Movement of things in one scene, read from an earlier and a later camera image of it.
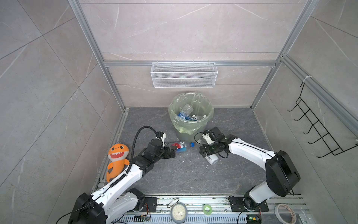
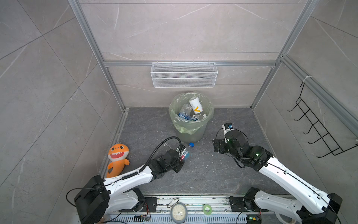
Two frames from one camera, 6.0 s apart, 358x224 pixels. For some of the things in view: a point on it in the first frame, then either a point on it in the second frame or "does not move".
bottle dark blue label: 186,111 does not move
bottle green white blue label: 198,117 does not move
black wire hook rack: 324,136 does not move
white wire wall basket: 184,75 does not move
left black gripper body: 155,159 → 177,166
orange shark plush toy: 118,153 does not move
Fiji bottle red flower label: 181,146 → 185,156
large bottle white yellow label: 212,159 → 196,105
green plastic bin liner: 201,106 does not move
